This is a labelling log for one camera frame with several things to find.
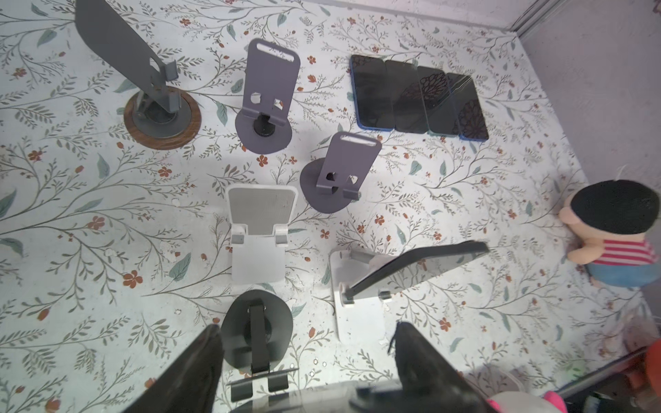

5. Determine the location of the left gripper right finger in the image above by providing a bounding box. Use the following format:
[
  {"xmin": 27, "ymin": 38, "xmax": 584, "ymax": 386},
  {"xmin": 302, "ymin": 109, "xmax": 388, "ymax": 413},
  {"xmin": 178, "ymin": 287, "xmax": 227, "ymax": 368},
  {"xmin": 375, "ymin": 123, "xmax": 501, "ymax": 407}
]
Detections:
[{"xmin": 350, "ymin": 322, "xmax": 496, "ymax": 412}]

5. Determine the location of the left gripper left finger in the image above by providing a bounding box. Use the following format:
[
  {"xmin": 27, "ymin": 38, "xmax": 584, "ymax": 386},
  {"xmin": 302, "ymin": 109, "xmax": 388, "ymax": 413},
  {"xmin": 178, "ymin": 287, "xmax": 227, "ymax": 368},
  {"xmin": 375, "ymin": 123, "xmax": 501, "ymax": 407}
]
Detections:
[{"xmin": 125, "ymin": 325, "xmax": 224, "ymax": 412}]

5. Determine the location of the blue-edged black phone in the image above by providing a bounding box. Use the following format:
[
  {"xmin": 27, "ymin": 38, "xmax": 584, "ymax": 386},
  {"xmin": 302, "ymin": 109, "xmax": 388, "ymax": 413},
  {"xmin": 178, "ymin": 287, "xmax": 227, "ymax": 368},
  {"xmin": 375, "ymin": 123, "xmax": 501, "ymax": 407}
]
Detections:
[{"xmin": 447, "ymin": 73, "xmax": 489, "ymax": 142}]

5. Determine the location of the teal-edged black phone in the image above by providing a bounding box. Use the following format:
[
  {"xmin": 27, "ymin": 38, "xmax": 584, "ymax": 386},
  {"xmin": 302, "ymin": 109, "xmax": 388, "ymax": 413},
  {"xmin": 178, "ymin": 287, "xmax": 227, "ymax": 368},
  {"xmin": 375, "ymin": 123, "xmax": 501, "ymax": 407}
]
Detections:
[{"xmin": 417, "ymin": 66, "xmax": 459, "ymax": 136}]

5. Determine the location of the white phone stand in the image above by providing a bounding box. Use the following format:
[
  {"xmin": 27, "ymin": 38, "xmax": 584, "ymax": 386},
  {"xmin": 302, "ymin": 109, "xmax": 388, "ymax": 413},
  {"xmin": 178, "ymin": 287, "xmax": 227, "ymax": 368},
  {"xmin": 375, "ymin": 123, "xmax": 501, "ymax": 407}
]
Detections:
[{"xmin": 330, "ymin": 250, "xmax": 394, "ymax": 345}]

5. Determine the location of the black round phone stand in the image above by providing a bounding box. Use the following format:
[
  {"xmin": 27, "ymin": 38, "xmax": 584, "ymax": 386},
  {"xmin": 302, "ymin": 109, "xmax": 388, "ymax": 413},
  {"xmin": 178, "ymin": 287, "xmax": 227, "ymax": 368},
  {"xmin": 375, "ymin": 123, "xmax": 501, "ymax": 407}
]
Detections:
[{"xmin": 220, "ymin": 290, "xmax": 294, "ymax": 402}]

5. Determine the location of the silver phone stand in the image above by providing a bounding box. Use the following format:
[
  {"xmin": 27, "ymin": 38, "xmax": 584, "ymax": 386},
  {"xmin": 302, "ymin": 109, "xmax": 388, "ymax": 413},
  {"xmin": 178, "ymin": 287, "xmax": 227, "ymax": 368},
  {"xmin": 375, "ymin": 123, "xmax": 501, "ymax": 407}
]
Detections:
[{"xmin": 227, "ymin": 184, "xmax": 298, "ymax": 285}]

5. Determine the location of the purple phone stand middle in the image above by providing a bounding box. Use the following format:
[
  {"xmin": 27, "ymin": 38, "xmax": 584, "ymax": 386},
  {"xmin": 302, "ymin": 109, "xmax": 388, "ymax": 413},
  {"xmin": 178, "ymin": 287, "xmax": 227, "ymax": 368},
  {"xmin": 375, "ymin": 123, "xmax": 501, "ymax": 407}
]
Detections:
[{"xmin": 300, "ymin": 132, "xmax": 381, "ymax": 214}]

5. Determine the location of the purple phone stand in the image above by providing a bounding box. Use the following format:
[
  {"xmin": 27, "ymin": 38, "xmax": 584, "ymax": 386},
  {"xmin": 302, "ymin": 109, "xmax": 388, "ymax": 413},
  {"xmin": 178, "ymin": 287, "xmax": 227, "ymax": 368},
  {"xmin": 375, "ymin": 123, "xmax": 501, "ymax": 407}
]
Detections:
[
  {"xmin": 300, "ymin": 132, "xmax": 381, "ymax": 214},
  {"xmin": 235, "ymin": 39, "xmax": 301, "ymax": 155}
]

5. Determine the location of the wood-base round phone stand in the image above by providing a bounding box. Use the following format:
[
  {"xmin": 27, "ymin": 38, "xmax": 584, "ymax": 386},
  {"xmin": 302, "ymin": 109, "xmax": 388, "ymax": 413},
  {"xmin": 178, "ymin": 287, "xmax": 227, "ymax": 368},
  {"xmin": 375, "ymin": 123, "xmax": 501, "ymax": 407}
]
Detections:
[{"xmin": 75, "ymin": 1, "xmax": 201, "ymax": 151}]

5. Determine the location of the purple phone stand far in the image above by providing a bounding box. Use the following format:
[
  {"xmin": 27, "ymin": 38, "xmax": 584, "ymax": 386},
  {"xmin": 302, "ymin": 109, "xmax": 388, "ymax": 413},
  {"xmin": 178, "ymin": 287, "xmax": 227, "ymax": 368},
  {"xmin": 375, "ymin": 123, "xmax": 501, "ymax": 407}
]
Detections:
[{"xmin": 235, "ymin": 39, "xmax": 301, "ymax": 155}]

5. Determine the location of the pink white plush with glasses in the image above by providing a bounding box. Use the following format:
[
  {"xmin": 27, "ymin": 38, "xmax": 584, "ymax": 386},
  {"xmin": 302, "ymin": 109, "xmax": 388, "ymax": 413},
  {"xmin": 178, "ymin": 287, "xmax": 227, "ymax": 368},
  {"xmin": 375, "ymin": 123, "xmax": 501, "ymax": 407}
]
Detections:
[{"xmin": 487, "ymin": 392, "xmax": 568, "ymax": 413}]

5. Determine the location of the red monster plush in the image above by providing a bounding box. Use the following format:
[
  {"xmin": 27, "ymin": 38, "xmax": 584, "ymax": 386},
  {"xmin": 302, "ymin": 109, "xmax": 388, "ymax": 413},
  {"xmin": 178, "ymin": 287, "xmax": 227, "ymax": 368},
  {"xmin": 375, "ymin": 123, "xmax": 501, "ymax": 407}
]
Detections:
[{"xmin": 645, "ymin": 339, "xmax": 661, "ymax": 396}]

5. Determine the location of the black-haired boy plush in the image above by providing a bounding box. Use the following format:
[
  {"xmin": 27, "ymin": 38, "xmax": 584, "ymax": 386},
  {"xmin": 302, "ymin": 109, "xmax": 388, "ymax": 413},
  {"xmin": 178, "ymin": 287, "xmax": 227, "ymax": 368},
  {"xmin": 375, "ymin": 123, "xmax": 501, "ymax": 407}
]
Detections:
[{"xmin": 559, "ymin": 179, "xmax": 660, "ymax": 287}]

